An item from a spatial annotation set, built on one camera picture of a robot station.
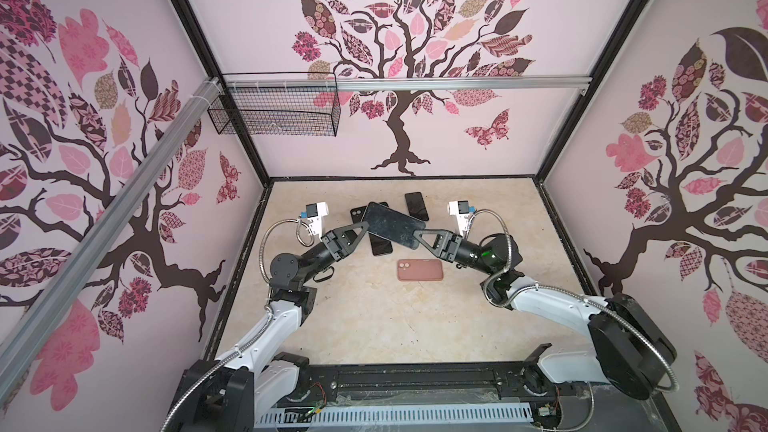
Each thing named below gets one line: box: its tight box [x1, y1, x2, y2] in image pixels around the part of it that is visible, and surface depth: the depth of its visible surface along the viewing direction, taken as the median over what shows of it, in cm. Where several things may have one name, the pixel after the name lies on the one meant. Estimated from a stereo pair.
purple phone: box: [362, 201, 427, 250], surface depth 67 cm
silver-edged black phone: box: [404, 192, 429, 221], surface depth 112 cm
